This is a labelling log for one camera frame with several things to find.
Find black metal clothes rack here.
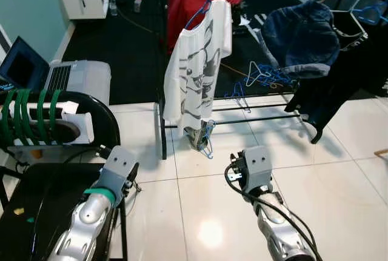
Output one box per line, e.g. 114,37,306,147
159,0,388,160

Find black round-back chair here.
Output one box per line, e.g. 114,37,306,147
0,90,122,166

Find red cloth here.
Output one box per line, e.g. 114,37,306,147
167,0,243,53

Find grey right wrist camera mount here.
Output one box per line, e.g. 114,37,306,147
241,147,274,191

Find dark t-shirt white lettering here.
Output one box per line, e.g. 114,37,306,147
285,13,388,145

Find green hanger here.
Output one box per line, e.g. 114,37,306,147
23,90,34,137
36,90,48,134
50,90,62,130
15,90,24,140

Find blue denim shorts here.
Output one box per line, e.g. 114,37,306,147
259,1,341,80

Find black laptop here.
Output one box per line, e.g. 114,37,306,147
0,36,50,91

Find white printed t-shirt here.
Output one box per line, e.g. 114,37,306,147
164,0,233,137

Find tangled blue hanger bundle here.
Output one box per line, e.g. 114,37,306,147
255,64,295,90

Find grey vented appliance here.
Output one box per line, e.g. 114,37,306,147
44,60,112,105

